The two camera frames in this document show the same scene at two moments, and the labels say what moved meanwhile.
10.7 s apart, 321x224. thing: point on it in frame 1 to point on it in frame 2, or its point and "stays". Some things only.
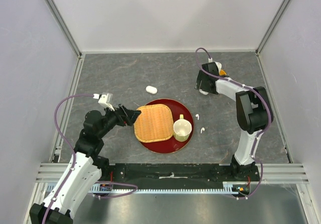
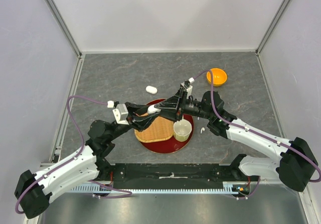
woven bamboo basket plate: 155,122 stays
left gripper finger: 131,116 to 138,109
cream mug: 182,129 stays
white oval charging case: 151,89 stays
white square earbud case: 203,92 to 151,109
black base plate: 173,175 stays
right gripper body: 203,86 to 183,104
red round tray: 172,145 stays
